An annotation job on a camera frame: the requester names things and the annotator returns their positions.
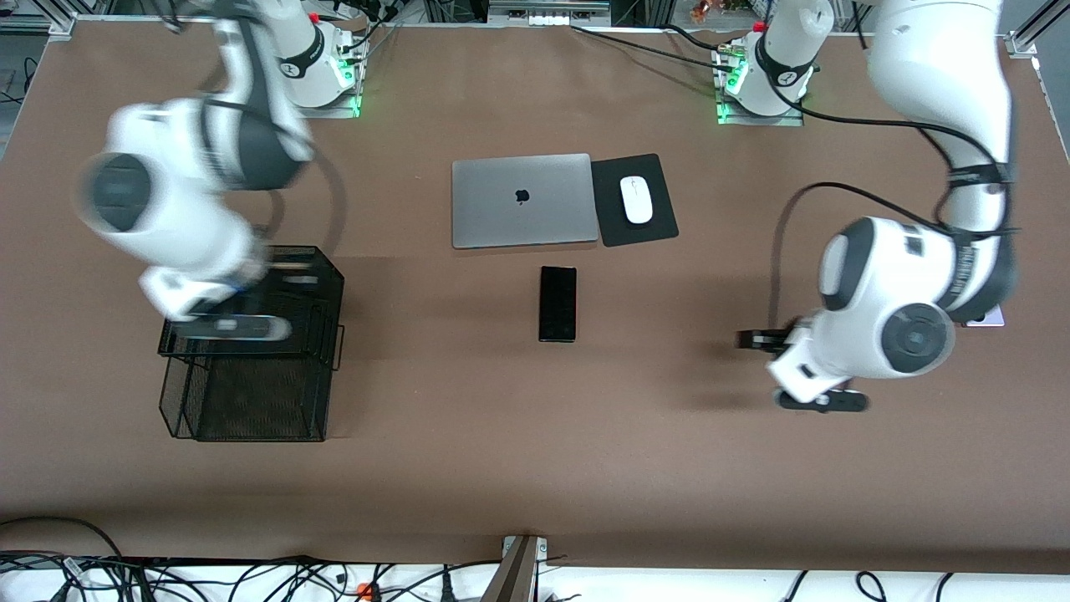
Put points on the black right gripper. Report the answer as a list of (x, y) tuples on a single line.
[(278, 273)]

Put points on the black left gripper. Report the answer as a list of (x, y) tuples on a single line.
[(767, 339)]

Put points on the long black smartphone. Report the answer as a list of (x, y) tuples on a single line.
[(557, 305)]

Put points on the lavender flip phone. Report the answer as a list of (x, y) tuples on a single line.
[(991, 318)]

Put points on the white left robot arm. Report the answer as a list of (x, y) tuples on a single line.
[(886, 284)]

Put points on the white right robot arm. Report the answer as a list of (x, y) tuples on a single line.
[(175, 201)]

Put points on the black mesh two-tier tray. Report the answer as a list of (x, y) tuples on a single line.
[(301, 401)]

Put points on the black mouse pad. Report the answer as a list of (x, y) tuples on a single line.
[(660, 226)]

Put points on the white computer mouse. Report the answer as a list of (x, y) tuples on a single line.
[(636, 201)]

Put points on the silver closed laptop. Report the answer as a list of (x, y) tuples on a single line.
[(518, 217)]

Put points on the grey power strip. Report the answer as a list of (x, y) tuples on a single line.
[(550, 18)]

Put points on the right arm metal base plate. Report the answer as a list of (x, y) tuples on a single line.
[(334, 111)]

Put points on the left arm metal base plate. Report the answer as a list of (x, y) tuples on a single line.
[(752, 121)]

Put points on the grey metal camera post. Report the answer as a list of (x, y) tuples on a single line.
[(514, 577)]

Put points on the aluminium frame profile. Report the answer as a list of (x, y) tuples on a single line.
[(63, 27), (1024, 43)]

